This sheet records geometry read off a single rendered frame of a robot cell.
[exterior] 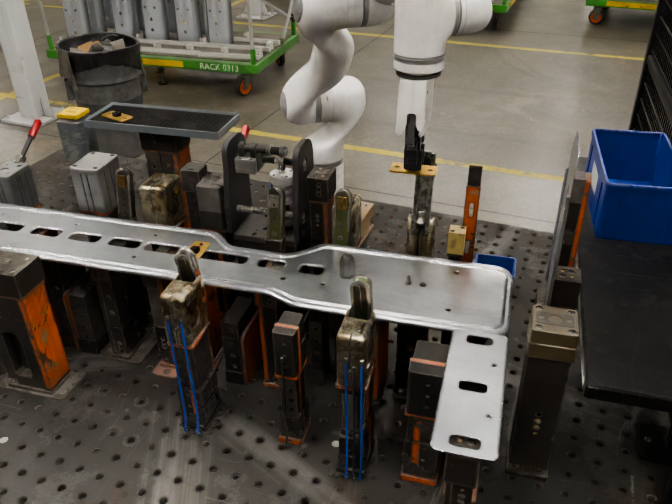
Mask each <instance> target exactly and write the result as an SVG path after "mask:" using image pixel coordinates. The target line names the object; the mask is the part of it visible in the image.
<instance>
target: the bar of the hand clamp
mask: <svg viewBox="0 0 672 504"><path fill-rule="evenodd" d="M435 161H436V151H432V150H425V152H424V163H423V164H422V165H429V166H435ZM433 183H434V176H423V175H416V176H415V189H414V202H413V215H412V228H411V231H414V232H415V230H416V227H417V224H416V220H417V214H418V211H421V212H426V220H425V231H424V232H425V233H428V232H429V222H430V217H431V206H432V195H433Z"/></svg>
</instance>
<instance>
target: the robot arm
mask: <svg viewBox="0 0 672 504"><path fill-rule="evenodd" d="M394 13H395V20H394V54H393V67H394V69H396V75H397V76H399V77H401V78H400V84H399V92H398V104H397V118H396V131H395V133H396V134H397V135H398V136H399V135H402V133H403V131H404V129H405V148H404V165H403V168H404V169H407V170H417V171H420V170H421V168H422V164H423V163H424V152H425V143H421V142H424V140H425V132H426V129H427V127H428V125H429V122H430V118H431V112H432V103H433V89H434V78H437V77H439V76H440V75H441V70H443V69H444V64H445V50H446V41H447V39H448V38H449V37H450V36H459V35H468V34H473V33H476V32H479V31H481V30H483V29H484V28H485V27H486V26H487V25H488V24H489V22H490V20H491V16H492V2H491V0H294V3H293V16H294V19H295V22H296V24H297V27H298V28H299V30H300V32H301V33H302V34H303V35H304V36H305V38H306V39H308V40H309V41H310V42H312V43H313V48H312V53H311V58H310V60H309V62H307V63H306V64H305V65H304V66H303V67H302V68H301V69H300V70H299V71H297V72H296V73H295V74H294V75H293V76H292V77H291V78H290V79H289V81H288V82H287V83H286V85H285V86H284V88H283V90H282V93H281V96H280V97H281V98H280V106H281V112H282V114H283V116H284V117H285V118H286V120H287V121H289V122H291V123H293V124H296V125H307V124H315V123H324V122H326V123H325V124H324V125H323V126H321V127H320V128H319V129H317V130H316V131H314V132H313V133H311V134H310V135H308V136H307V137H306V138H305V139H310V140H311V142H312V145H313V161H314V167H315V165H321V166H330V167H336V192H337V191H338V190H339V189H341V188H344V161H343V150H344V141H345V138H346V137H347V135H348V134H349V132H350V131H351V130H352V128H353V127H354V126H355V124H356V123H357V122H358V120H359V119H360V117H361V116H362V114H363V112H364V109H365V105H366V93H365V89H364V87H363V85H362V84H361V82H360V81H359V80H358V79H356V78H355V77H352V76H345V75H346V73H347V71H348V69H349V67H350V64H351V61H352V58H353V54H354V41H353V38H352V36H351V34H350V33H349V31H348V30H347V28H358V27H369V26H376V25H380V24H382V23H385V22H386V21H388V20H389V19H390V18H391V17H392V16H393V15H394ZM336 192H335V193H336ZM335 193H334V196H335Z"/></svg>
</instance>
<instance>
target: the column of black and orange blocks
mask: <svg viewBox="0 0 672 504"><path fill-rule="evenodd" d="M591 183H592V175H591V173H589V172H585V171H576V174H575V179H574V184H573V189H572V195H571V200H570V205H569V210H568V215H567V220H566V225H565V230H564V236H563V241H562V246H561V251H560V256H559V261H558V266H564V267H572V268H574V264H575V259H576V254H577V250H578V245H579V240H580V235H581V231H582V226H583V221H584V217H585V212H586V207H587V202H588V198H589V193H590V188H591Z"/></svg>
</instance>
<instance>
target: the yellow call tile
mask: <svg viewBox="0 0 672 504"><path fill-rule="evenodd" d="M89 112H90V111H89V108H83V107H71V106H69V107H68V108H66V109H64V110H62V111H61V112H59V113H57V114H56V115H57V118H64V119H70V120H77V119H79V118H80V117H82V116H84V115H85V114H87V113H89Z"/></svg>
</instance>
